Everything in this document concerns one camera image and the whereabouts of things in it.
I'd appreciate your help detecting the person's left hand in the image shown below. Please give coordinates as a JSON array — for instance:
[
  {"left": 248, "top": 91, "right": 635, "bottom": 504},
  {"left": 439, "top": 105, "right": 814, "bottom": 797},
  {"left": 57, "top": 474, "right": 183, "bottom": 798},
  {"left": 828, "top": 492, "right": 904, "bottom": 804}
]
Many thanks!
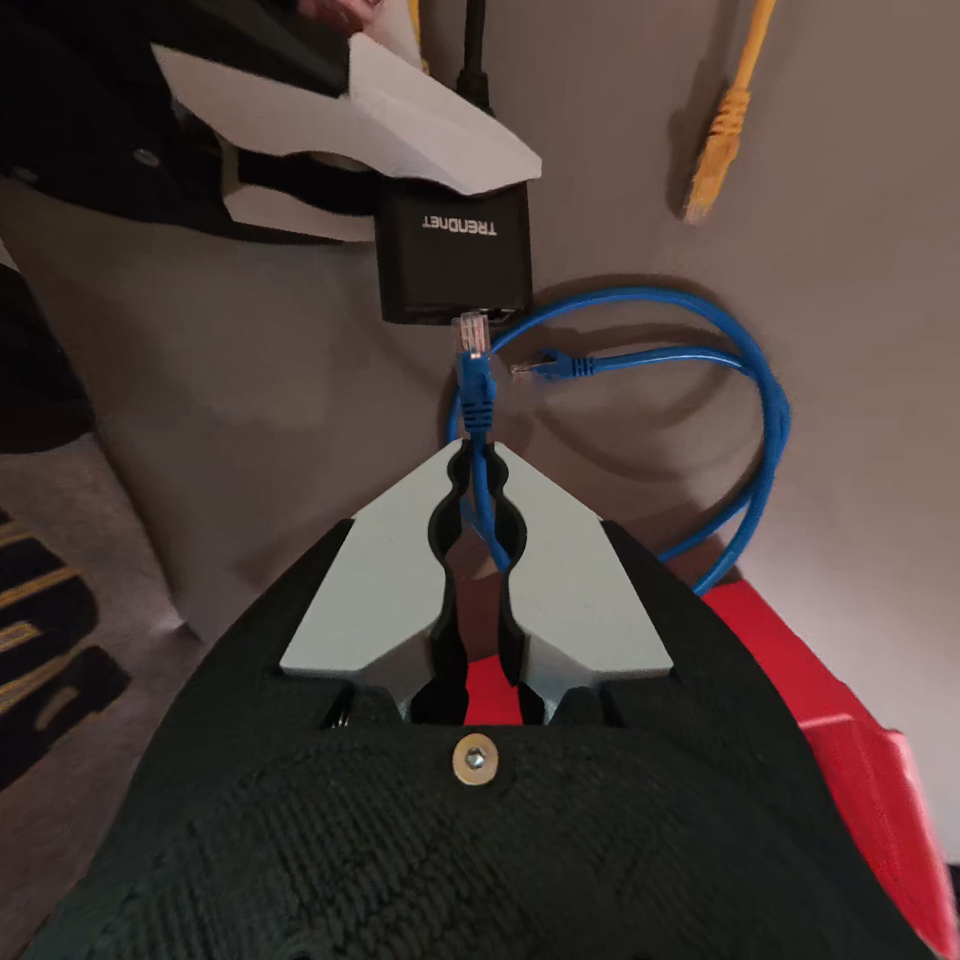
[{"left": 296, "top": 0, "right": 387, "bottom": 36}]

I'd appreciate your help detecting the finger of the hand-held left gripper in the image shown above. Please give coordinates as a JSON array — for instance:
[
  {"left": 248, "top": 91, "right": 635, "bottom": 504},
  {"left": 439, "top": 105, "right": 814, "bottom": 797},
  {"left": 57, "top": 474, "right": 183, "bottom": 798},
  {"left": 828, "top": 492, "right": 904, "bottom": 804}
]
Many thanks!
[
  {"left": 223, "top": 142, "right": 378, "bottom": 243},
  {"left": 152, "top": 0, "right": 543, "bottom": 198}
]

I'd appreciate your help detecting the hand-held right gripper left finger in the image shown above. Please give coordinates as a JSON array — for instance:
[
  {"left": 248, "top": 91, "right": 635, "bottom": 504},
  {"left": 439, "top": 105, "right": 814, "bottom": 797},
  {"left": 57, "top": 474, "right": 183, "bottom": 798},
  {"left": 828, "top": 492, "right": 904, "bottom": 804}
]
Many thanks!
[{"left": 279, "top": 440, "right": 472, "bottom": 725}]

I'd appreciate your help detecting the yellow ethernet cable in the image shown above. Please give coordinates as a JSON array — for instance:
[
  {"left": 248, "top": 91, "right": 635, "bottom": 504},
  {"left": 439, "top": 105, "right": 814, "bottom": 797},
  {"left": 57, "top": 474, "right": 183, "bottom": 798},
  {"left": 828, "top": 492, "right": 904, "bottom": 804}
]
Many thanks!
[{"left": 407, "top": 0, "right": 779, "bottom": 224}]

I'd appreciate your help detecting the black ethernet cable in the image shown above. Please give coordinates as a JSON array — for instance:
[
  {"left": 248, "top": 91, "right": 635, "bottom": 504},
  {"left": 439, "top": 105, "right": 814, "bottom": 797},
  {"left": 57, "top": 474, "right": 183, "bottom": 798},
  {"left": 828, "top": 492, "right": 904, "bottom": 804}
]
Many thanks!
[{"left": 456, "top": 0, "right": 495, "bottom": 115}]

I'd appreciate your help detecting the blue ethernet cable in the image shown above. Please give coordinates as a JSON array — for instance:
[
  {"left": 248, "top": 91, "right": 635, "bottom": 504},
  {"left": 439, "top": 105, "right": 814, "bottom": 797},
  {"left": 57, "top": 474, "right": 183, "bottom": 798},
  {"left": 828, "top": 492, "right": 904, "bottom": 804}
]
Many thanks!
[{"left": 448, "top": 288, "right": 790, "bottom": 597}]

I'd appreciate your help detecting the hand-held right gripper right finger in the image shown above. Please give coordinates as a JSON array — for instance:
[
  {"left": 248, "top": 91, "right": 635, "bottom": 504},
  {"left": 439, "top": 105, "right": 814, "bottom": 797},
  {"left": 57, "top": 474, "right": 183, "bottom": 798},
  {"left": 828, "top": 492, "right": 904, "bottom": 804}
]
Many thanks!
[{"left": 483, "top": 440, "right": 675, "bottom": 725}]

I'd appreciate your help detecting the black ethernet splitter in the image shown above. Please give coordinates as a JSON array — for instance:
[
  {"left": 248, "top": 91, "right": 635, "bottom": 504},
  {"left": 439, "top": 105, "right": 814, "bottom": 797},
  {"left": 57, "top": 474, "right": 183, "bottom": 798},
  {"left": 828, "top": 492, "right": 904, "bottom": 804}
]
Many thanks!
[{"left": 375, "top": 176, "right": 535, "bottom": 326}]

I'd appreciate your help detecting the person's patterned garment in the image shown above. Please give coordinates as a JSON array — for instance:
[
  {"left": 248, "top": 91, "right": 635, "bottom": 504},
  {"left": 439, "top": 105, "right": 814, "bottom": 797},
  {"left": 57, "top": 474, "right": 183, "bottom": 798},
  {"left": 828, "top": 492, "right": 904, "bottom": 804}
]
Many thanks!
[{"left": 0, "top": 255, "right": 185, "bottom": 796}]

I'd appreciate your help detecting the red plastic bin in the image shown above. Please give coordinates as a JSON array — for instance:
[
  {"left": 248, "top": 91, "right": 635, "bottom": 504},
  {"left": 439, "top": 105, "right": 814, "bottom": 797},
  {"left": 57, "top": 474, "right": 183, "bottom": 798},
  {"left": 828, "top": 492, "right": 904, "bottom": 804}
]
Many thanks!
[{"left": 463, "top": 581, "right": 960, "bottom": 960}]

